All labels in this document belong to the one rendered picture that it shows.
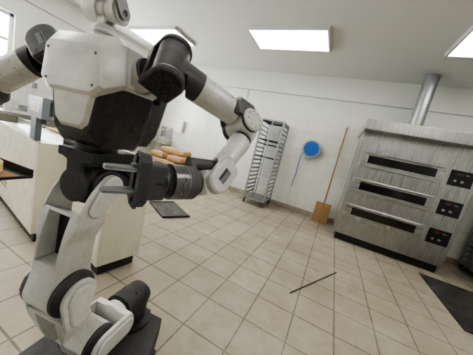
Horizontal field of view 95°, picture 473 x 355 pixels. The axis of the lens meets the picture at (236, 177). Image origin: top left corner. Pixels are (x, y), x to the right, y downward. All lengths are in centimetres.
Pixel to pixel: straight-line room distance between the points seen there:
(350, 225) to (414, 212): 91
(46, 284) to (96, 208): 26
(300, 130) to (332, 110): 76
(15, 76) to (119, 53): 41
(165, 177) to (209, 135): 552
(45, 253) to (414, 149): 420
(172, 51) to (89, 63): 21
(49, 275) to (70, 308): 12
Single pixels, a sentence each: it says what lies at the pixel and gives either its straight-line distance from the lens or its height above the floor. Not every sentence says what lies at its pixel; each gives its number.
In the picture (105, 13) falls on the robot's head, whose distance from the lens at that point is 83.
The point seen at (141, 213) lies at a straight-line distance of 194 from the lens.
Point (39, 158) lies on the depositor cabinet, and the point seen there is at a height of 72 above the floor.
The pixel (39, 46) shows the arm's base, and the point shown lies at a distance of 95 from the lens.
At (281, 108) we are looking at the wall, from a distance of 539.
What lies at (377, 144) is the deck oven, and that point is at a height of 169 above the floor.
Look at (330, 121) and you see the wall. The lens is 517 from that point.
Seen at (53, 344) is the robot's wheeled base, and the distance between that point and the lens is 141.
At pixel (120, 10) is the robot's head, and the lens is 80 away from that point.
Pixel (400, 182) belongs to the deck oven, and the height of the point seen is 119.
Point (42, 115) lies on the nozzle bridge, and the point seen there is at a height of 105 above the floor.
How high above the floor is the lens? 117
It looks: 8 degrees down
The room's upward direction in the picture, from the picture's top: 13 degrees clockwise
